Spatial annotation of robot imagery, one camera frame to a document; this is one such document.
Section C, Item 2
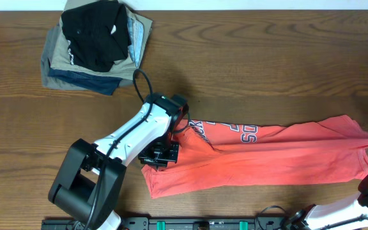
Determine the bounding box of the coral red t-shirt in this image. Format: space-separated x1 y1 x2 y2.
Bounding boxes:
142 115 368 199

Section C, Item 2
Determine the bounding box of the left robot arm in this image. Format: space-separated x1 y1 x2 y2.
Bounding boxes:
48 93 188 229

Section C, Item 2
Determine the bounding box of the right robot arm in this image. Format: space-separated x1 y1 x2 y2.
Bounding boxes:
279 115 368 229

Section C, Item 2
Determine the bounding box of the dark blue folded garment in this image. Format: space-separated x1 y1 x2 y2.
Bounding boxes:
48 68 122 95

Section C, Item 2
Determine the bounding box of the khaki folded garment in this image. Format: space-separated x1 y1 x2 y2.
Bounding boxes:
50 1 152 80

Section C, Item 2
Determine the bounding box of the light blue folded garment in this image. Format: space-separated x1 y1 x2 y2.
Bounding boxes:
127 16 144 68

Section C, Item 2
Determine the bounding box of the black folded shirt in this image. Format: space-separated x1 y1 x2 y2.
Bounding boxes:
61 1 131 72

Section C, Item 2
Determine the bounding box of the grey folded garment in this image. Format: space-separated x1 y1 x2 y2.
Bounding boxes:
41 26 136 91

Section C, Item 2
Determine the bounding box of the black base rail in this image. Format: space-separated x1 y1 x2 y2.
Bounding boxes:
41 216 290 230

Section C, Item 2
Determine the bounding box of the black looped cable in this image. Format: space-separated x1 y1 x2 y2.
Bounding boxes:
256 205 287 230

